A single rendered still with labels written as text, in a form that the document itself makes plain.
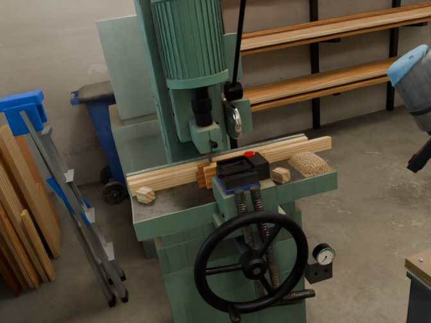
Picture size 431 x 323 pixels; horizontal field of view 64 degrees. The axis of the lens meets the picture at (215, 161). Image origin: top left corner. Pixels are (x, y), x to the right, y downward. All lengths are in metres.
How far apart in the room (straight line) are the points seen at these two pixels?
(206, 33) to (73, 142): 2.69
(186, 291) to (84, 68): 2.56
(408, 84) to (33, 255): 2.11
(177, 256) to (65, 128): 2.58
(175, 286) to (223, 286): 0.15
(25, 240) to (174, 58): 1.66
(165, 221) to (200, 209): 0.10
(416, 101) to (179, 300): 0.82
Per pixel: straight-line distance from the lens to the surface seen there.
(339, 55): 4.14
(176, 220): 0.96
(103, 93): 2.73
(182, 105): 1.10
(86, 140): 3.47
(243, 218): 0.78
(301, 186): 1.04
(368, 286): 2.02
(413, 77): 0.84
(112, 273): 1.97
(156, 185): 1.07
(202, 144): 1.00
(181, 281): 1.08
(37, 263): 2.41
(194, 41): 0.91
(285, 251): 1.13
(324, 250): 1.11
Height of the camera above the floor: 1.38
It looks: 23 degrees down
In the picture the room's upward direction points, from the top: 9 degrees counter-clockwise
